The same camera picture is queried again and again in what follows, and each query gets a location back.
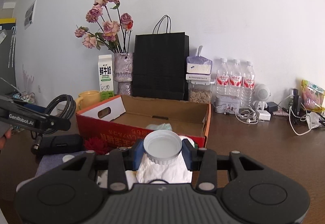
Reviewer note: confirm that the tissue pack in plastic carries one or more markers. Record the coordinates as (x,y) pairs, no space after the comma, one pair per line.
(198,64)

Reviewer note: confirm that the red cardboard box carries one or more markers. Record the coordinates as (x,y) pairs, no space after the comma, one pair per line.
(121,120)

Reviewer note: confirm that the paper sheet on wall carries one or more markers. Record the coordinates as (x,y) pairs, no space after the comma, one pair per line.
(29,15)

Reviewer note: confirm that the yellow ceramic mug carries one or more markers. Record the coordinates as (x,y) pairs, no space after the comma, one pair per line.
(86,99)

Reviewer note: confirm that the lavender knitted cloth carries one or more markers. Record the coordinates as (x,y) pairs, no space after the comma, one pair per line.
(49,162)

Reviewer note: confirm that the dried pink rose bouquet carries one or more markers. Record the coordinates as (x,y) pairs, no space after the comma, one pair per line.
(114,31)

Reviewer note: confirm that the middle water bottle red label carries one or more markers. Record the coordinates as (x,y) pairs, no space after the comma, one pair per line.
(235,79)

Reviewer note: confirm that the small green bottle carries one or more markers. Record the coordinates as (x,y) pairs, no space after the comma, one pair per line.
(291,103)

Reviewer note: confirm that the flat white printed box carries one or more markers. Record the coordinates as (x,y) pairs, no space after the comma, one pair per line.
(197,77)

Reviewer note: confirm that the small white robot toy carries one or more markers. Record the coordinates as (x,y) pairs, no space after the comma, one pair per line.
(261,94)

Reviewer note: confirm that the black paper shopping bag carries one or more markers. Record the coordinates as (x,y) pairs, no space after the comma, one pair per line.
(159,63)

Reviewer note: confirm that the white decorated tin box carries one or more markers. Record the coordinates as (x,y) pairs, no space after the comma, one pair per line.
(226,104)

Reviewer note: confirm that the white plastic bag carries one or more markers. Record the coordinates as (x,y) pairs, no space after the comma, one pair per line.
(175,172)

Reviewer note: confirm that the white power adapter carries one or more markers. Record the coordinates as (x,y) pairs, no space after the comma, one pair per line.
(263,115)

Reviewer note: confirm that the yellow pink snack bag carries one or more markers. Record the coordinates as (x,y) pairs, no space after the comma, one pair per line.
(312,96)

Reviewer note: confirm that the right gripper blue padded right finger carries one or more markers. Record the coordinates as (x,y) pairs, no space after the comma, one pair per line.
(187,150)

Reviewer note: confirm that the water bottle red label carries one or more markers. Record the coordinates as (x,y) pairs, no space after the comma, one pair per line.
(235,79)
(248,84)
(222,78)

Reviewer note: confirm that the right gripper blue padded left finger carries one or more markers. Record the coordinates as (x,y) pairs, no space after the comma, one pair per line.
(137,154)

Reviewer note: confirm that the black stand device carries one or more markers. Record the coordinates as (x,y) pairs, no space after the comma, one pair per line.
(296,105)

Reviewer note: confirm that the purple white ceramic vase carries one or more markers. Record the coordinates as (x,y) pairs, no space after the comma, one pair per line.
(123,72)

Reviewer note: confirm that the white wired earphones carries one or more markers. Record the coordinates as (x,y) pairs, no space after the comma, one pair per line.
(247,115)

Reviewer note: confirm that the black zip pouch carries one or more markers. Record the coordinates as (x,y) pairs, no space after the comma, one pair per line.
(63,144)

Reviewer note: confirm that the left water bottle red label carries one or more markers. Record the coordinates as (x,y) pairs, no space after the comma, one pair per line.
(222,78)

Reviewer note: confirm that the pale green plastic bag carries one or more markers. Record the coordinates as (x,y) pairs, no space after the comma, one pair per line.
(163,126)

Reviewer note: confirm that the clear container of seeds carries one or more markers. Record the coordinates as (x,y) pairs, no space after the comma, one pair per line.
(200,91)

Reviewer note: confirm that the black power adapter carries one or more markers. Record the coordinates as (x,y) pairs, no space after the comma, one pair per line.
(272,107)

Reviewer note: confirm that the right water bottle red label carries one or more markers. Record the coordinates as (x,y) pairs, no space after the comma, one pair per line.
(248,84)

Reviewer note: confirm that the person's left hand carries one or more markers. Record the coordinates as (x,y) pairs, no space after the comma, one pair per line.
(4,139)

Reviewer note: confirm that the white green milk carton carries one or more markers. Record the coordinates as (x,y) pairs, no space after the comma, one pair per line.
(106,81)

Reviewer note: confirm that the white plastic jar lid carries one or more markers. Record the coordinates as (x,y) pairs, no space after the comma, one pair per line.
(162,147)

